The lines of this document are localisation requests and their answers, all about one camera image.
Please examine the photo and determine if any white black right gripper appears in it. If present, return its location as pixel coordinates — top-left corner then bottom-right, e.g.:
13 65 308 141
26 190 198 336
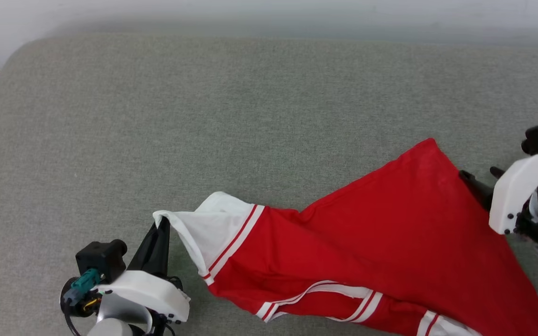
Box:
459 152 538 263

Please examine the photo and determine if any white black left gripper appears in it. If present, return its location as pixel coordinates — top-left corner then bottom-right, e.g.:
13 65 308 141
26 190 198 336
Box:
60 217 191 336

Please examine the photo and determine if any red and white garment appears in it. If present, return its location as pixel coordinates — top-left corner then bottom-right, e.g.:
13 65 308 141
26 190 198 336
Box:
152 138 538 336

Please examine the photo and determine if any teal left cable connector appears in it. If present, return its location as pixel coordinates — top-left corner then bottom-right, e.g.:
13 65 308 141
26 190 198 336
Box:
63 268 104 305

